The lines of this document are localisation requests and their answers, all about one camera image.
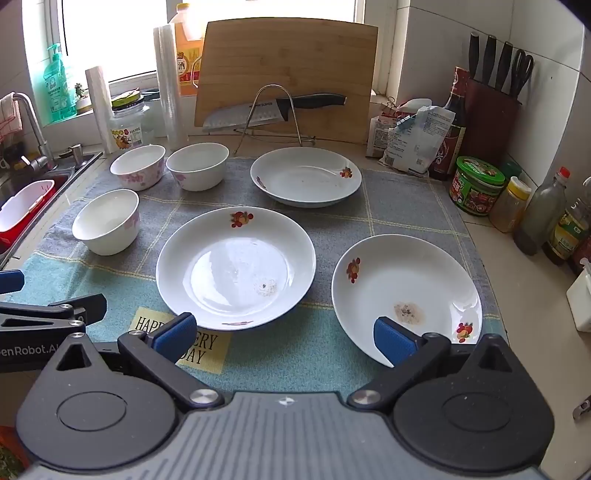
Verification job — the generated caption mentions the green-lidded sauce jar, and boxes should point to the green-lidded sauce jar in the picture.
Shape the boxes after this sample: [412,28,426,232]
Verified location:
[449,156,505,217]

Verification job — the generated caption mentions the black knife handle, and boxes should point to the black knife handle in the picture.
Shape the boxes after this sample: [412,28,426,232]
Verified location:
[468,32,481,81]
[495,41,514,93]
[481,34,497,86]

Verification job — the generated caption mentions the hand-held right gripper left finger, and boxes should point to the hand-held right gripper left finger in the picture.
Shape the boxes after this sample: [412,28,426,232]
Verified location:
[54,312,225,412]

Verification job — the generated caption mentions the glass jar with green lid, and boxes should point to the glass jar with green lid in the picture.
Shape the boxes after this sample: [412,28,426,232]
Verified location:
[110,90,153,151]

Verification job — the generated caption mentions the window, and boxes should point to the window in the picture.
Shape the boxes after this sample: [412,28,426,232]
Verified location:
[46,0,365,88]

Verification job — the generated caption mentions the bamboo cutting board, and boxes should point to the bamboo cutting board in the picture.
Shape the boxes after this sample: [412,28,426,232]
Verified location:
[194,21,378,144]

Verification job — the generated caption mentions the short plastic wrap roll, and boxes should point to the short plastic wrap roll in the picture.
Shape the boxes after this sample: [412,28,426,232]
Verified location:
[85,66,116,154]

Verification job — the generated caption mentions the white plastic container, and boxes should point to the white plastic container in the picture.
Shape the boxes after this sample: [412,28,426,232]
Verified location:
[566,258,591,333]

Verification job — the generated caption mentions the yellow-labelled oil bottle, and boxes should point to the yellow-labelled oil bottle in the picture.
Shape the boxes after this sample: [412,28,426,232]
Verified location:
[542,178,591,266]

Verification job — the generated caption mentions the dark soy sauce bottle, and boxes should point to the dark soy sauce bottle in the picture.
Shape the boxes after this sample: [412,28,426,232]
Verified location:
[429,67,471,181]

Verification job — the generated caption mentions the dark red knife block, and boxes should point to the dark red knife block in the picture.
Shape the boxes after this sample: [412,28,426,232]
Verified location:
[464,76,522,167]

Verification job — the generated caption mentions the white clipped bag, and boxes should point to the white clipped bag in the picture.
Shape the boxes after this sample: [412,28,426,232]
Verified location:
[392,98,432,121]

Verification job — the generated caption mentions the green dish soap bottle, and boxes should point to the green dish soap bottle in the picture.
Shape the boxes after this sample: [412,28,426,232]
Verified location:
[43,43,77,123]

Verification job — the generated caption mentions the white crumpled seasoning bag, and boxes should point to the white crumpled seasoning bag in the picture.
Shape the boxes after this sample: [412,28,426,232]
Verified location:
[379,105,455,176]

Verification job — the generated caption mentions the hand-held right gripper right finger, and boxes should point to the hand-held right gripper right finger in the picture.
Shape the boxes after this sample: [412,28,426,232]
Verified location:
[346,316,527,411]

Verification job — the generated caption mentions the metal faucet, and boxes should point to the metal faucet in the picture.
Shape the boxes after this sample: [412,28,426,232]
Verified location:
[11,92,58,171]

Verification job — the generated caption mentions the white plate with fruit print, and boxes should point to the white plate with fruit print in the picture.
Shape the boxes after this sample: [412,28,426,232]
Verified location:
[331,234,484,370]
[250,147,363,208]

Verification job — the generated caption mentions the red checked dish cloth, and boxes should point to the red checked dish cloth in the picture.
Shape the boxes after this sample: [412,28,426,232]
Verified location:
[0,95,23,139]

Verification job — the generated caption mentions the small potted plant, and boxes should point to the small potted plant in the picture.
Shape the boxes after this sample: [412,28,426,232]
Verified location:
[74,83,93,114]

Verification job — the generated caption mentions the black-handled kitchen knife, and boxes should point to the black-handled kitchen knife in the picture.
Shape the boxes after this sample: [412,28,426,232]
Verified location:
[202,93,347,132]

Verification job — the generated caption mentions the red and white seasoning bag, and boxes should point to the red and white seasoning bag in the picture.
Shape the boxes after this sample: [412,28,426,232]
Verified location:
[366,115,398,158]

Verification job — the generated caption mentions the orange cooking wine jug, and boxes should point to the orange cooking wine jug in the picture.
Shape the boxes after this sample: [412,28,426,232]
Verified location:
[168,2,206,97]

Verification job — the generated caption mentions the steel sink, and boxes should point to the steel sink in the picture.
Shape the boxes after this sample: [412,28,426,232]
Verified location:
[0,152,102,268]

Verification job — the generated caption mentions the red and white strainer basin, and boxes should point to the red and white strainer basin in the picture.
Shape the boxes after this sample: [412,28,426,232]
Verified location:
[0,180,56,252]

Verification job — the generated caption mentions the yellow-lidded spice jar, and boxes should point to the yellow-lidded spice jar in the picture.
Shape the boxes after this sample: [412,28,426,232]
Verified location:
[488,176,532,233]

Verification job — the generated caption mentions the white bowls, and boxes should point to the white bowls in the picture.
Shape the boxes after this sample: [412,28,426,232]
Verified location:
[156,206,317,331]

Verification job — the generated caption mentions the red-capped clear bottle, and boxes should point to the red-capped clear bottle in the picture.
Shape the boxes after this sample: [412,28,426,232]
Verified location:
[512,167,571,256]

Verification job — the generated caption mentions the black kitchen scissors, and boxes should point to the black kitchen scissors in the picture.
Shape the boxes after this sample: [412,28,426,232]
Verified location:
[510,48,535,97]

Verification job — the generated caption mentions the grey and teal checked cloth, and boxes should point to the grey and teal checked cloth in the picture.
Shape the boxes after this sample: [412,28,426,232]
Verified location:
[18,154,509,400]

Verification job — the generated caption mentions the metal wire rack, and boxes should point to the metal wire rack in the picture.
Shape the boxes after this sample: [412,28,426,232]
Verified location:
[233,84,317,155]

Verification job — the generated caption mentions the white bowl with pink flowers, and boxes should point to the white bowl with pink flowers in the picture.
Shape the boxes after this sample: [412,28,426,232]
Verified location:
[110,144,167,191]
[165,142,230,192]
[71,189,140,256]

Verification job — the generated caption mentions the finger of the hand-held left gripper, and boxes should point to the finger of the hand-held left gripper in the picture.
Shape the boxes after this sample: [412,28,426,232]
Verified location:
[0,293,108,328]
[0,270,25,295]

